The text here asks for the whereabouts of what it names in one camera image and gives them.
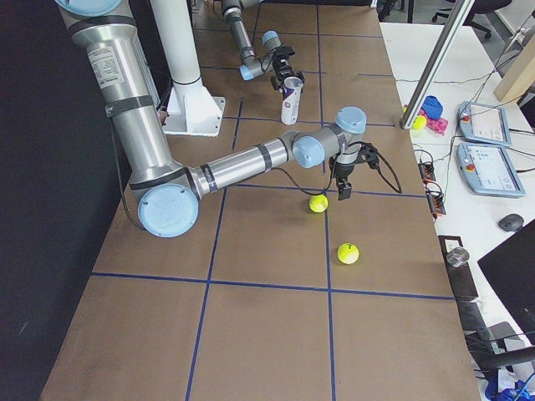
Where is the blue cloth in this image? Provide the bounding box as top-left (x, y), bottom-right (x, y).
top-left (421, 95), bottom-right (443, 120)

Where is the yellow tennis ball by post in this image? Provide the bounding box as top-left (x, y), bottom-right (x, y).
top-left (412, 114), bottom-right (427, 130)

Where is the black computer mouse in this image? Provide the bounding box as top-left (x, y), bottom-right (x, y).
top-left (497, 213), bottom-right (524, 232)

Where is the upper teach pendant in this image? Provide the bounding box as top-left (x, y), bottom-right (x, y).
top-left (457, 101), bottom-right (512, 147)

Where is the teach pendant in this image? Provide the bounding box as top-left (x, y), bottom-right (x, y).
top-left (457, 101), bottom-right (512, 147)
top-left (456, 143), bottom-right (525, 198)

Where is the black monitor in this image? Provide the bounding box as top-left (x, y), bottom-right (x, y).
top-left (478, 221), bottom-right (534, 343)

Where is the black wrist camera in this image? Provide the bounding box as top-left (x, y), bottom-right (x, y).
top-left (354, 142), bottom-right (381, 172)

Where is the black camera cable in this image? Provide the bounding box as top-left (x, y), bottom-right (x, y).
top-left (267, 144), bottom-right (403, 196)

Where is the pink cloth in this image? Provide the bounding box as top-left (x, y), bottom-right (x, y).
top-left (419, 109), bottom-right (449, 136)

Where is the clear tennis ball can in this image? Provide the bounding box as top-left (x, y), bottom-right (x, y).
top-left (281, 77), bottom-right (303, 125)

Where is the lower teach pendant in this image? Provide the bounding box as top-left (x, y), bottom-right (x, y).
top-left (456, 143), bottom-right (525, 198)

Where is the silver metal cup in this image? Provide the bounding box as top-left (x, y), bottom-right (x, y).
top-left (446, 246), bottom-right (470, 267)

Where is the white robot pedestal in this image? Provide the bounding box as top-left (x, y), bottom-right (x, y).
top-left (150, 0), bottom-right (225, 137)

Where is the aluminium frame post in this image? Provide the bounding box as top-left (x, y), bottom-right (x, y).
top-left (400, 0), bottom-right (475, 129)

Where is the yellow tennis ball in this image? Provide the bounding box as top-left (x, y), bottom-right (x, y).
top-left (337, 242), bottom-right (359, 265)
top-left (308, 194), bottom-right (329, 213)
top-left (412, 114), bottom-right (427, 130)

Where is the orange black power strip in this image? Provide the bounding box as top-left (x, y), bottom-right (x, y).
top-left (418, 161), bottom-right (446, 220)

